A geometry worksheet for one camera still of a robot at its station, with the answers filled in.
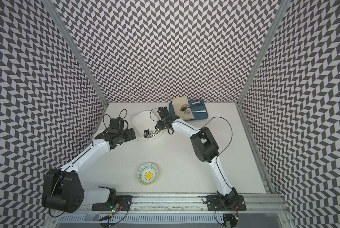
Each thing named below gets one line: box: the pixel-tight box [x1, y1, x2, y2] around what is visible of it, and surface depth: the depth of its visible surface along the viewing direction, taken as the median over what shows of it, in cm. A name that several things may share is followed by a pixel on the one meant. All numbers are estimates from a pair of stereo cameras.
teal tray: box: [168, 99, 209, 122], surface depth 117 cm
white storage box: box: [132, 110, 163, 139], surface depth 104 cm
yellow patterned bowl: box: [136, 162, 159, 186], surface depth 82 cm
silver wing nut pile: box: [143, 126, 160, 139], surface depth 102 cm
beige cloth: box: [171, 95, 195, 121], surface depth 119 cm
